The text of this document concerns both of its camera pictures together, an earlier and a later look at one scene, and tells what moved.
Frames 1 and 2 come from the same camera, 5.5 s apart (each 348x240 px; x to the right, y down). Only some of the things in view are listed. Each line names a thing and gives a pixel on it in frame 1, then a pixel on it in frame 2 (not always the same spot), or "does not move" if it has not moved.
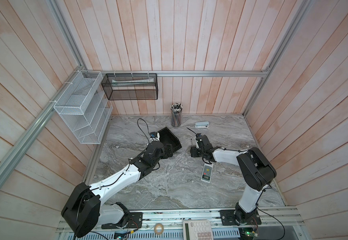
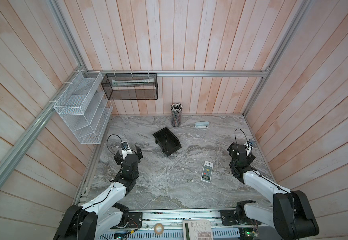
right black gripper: (193, 150) -> (250, 159)
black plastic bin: (167, 137) does not move
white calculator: (199, 229) does not move
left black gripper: (166, 154) -> (119, 158)
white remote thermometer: (206, 173) does not move
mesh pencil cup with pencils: (176, 108) does not move
